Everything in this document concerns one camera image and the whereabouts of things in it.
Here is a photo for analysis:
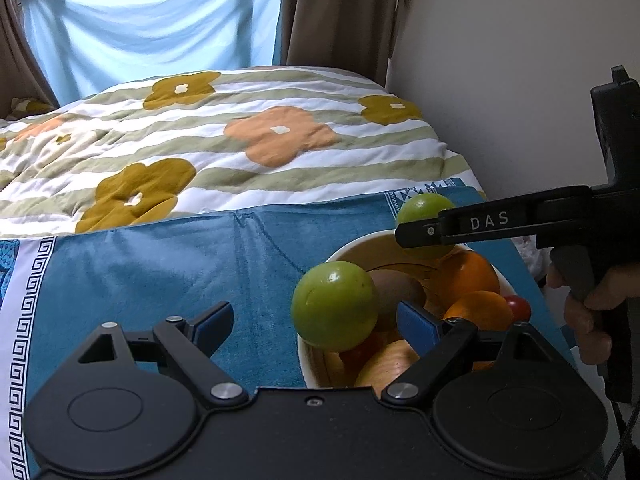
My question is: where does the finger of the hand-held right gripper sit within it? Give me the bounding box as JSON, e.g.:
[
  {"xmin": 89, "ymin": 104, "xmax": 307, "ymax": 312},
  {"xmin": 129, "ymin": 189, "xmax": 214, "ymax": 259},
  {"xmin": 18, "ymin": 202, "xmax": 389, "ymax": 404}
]
[{"xmin": 394, "ymin": 185, "xmax": 594, "ymax": 252}]

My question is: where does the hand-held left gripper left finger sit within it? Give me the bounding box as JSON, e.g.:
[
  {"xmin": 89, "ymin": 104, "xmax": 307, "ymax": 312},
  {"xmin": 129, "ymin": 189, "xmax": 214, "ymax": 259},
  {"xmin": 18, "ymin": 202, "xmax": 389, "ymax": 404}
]
[{"xmin": 75, "ymin": 301, "xmax": 251, "ymax": 409}]

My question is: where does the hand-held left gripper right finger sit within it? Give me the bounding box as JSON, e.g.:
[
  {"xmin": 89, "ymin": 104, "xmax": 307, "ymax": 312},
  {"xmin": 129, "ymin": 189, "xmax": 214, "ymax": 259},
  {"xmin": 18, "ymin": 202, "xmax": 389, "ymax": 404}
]
[{"xmin": 381, "ymin": 301, "xmax": 576, "ymax": 408}]

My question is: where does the orange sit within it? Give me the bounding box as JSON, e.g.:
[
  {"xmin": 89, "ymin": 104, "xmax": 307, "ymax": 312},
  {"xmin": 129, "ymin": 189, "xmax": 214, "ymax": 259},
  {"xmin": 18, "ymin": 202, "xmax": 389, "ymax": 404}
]
[
  {"xmin": 442, "ymin": 290, "xmax": 516, "ymax": 333},
  {"xmin": 424, "ymin": 249, "xmax": 502, "ymax": 313}
]

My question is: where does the green apple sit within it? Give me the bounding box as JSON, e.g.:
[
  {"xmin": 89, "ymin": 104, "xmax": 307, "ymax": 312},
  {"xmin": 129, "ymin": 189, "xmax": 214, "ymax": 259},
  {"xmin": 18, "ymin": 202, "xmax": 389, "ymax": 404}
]
[
  {"xmin": 291, "ymin": 261, "xmax": 379, "ymax": 352},
  {"xmin": 395, "ymin": 193, "xmax": 457, "ymax": 261}
]

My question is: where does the red cherry tomato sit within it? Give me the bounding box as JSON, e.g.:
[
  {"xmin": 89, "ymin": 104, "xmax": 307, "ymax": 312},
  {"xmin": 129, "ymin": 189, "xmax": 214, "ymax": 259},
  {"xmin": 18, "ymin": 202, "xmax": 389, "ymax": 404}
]
[{"xmin": 502, "ymin": 295, "xmax": 532, "ymax": 323}]

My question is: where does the cream bowl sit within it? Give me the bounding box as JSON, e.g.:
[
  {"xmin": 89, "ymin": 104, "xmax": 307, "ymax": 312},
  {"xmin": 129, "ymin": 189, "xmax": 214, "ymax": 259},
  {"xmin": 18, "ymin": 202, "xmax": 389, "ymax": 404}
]
[{"xmin": 297, "ymin": 230, "xmax": 516, "ymax": 391}]

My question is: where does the person's right hand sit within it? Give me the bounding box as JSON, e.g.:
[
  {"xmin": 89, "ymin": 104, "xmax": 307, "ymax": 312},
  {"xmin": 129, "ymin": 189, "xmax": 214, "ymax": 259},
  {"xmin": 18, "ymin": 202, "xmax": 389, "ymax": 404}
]
[{"xmin": 564, "ymin": 262, "xmax": 640, "ymax": 367}]

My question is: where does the brown kiwi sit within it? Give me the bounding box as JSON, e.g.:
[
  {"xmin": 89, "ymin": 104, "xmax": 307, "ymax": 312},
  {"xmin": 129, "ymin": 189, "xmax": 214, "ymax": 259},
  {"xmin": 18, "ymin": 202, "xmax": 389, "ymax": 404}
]
[{"xmin": 367, "ymin": 268, "xmax": 426, "ymax": 333}]

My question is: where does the white plastic bag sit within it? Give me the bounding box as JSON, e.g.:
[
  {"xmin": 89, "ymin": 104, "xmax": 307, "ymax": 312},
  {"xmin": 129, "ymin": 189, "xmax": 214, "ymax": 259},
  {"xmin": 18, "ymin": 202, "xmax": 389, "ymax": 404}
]
[{"xmin": 515, "ymin": 234, "xmax": 548, "ymax": 281}]

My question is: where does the blue patterned cloth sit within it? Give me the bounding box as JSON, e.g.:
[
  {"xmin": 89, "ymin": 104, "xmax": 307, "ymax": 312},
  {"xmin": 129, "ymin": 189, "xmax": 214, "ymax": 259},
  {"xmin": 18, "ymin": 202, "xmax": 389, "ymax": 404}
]
[{"xmin": 0, "ymin": 179, "xmax": 576, "ymax": 480}]

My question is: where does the floral striped duvet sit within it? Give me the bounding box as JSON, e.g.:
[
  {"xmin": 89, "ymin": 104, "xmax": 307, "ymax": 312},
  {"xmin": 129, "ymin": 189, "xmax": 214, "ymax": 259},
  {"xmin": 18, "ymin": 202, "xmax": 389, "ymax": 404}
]
[{"xmin": 0, "ymin": 67, "xmax": 488, "ymax": 241}]

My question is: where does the brown curtain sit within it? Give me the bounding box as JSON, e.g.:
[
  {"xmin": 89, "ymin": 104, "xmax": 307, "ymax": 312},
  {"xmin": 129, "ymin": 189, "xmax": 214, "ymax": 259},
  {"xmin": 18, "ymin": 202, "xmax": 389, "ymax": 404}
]
[
  {"xmin": 272, "ymin": 0, "xmax": 406, "ymax": 91},
  {"xmin": 0, "ymin": 0, "xmax": 58, "ymax": 116}
]

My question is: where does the floral pillow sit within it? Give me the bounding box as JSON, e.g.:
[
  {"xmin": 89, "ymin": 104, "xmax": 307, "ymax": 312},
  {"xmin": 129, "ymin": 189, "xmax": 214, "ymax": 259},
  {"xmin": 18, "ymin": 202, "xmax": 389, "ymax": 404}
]
[{"xmin": 9, "ymin": 96, "xmax": 53, "ymax": 121}]

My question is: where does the black cable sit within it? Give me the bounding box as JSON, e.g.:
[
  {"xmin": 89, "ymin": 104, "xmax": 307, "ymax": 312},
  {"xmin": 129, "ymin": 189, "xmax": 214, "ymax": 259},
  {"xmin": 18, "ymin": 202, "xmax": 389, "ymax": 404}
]
[{"xmin": 602, "ymin": 400, "xmax": 640, "ymax": 480}]

